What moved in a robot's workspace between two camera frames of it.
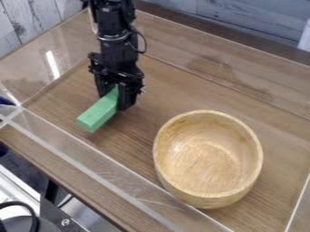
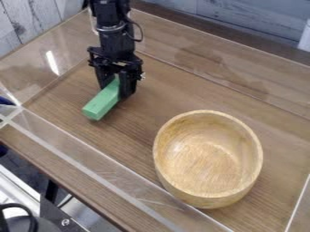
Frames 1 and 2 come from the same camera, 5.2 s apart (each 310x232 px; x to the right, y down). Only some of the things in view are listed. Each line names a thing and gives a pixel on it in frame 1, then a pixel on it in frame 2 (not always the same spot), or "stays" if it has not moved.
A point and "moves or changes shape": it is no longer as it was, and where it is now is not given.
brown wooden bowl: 207,154 stays
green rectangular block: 97,112 moves or changes shape
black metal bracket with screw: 53,215 stays
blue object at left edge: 5,101 stays
